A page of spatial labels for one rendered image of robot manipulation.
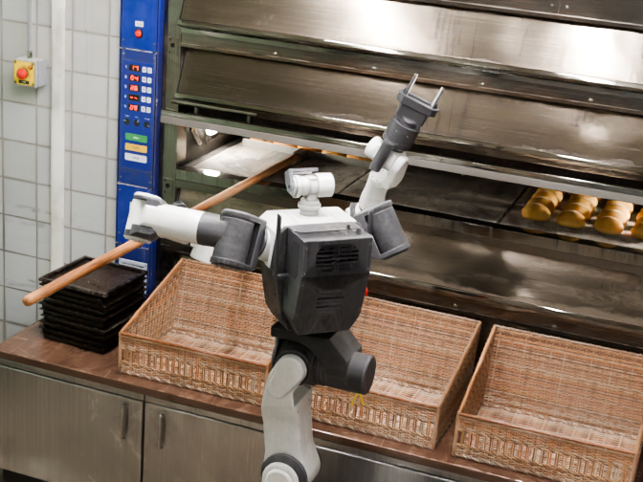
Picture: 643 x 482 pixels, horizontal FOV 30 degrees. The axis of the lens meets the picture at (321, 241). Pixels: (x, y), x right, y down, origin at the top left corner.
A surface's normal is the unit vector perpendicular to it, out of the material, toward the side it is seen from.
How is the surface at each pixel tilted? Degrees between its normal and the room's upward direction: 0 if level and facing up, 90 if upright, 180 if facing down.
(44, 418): 90
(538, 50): 70
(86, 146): 90
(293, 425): 90
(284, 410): 114
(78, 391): 91
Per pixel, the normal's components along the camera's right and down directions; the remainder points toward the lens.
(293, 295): -0.92, 0.07
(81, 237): -0.36, 0.28
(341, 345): 0.71, -0.54
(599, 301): -0.31, -0.06
